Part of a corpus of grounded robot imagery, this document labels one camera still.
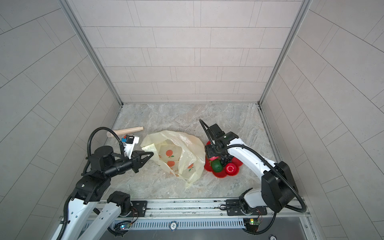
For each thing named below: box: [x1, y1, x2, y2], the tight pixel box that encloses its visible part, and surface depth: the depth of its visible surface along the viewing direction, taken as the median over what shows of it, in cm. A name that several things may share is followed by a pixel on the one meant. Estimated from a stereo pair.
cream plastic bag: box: [140, 130, 206, 189], surface depth 75 cm
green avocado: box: [211, 159, 224, 173], surface depth 82 cm
